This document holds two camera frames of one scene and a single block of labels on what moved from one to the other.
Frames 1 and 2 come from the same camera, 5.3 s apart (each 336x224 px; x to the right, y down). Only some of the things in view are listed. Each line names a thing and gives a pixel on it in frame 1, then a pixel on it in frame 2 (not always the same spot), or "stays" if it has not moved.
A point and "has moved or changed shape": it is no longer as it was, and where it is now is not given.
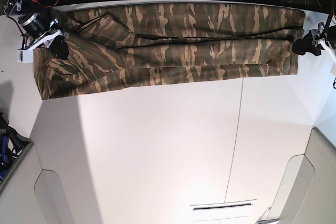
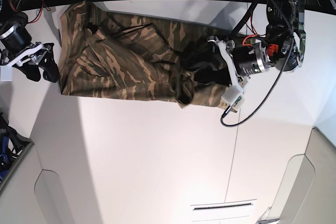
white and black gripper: x=54 y=40 -> x=35 y=53
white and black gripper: x=304 y=45 -> x=206 y=57
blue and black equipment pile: x=11 y=143 stays
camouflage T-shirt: x=113 y=46 has moved or changed shape
